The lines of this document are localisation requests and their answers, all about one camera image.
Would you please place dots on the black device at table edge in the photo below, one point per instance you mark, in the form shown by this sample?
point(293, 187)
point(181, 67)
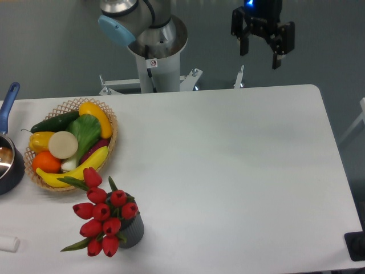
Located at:
point(355, 245)

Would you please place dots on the beige round disc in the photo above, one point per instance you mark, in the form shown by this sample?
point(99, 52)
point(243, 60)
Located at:
point(63, 145)

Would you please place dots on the yellow bell pepper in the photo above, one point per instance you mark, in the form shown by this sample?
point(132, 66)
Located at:
point(38, 142)

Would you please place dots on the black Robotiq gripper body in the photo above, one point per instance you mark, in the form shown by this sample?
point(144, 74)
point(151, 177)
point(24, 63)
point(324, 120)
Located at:
point(262, 19)

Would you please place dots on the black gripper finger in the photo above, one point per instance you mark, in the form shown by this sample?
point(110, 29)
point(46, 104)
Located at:
point(239, 30)
point(282, 42)

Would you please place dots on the yellow squash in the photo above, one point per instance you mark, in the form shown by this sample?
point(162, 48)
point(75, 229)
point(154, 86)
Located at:
point(96, 111)

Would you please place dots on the green cucumber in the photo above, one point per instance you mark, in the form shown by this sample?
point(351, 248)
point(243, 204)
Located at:
point(54, 124)

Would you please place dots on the dark grey ribbed vase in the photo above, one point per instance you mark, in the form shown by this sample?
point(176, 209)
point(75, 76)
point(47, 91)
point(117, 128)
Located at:
point(124, 225)

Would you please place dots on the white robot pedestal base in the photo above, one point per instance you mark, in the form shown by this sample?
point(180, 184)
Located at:
point(155, 75)

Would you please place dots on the red tulip bouquet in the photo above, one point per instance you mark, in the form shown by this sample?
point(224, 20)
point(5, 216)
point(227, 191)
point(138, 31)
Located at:
point(95, 211)

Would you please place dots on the orange fruit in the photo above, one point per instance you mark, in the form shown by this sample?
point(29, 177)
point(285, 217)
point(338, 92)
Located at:
point(46, 162)

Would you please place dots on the dark saucepan blue handle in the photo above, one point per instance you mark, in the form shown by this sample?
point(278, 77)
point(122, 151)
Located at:
point(12, 163)

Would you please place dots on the yellow banana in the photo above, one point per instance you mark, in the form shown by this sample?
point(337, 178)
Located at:
point(96, 161)

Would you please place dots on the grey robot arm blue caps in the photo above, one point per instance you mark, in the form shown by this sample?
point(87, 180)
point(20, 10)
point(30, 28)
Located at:
point(149, 29)

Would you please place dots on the white cylinder object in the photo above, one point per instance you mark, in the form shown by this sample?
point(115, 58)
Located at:
point(9, 243)

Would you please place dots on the white furniture leg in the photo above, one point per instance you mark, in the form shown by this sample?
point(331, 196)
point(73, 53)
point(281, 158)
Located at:
point(354, 128)

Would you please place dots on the green bok choy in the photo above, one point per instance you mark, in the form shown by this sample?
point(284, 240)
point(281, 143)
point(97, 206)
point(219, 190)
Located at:
point(87, 130)

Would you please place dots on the purple eggplant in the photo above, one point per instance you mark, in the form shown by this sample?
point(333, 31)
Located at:
point(100, 143)

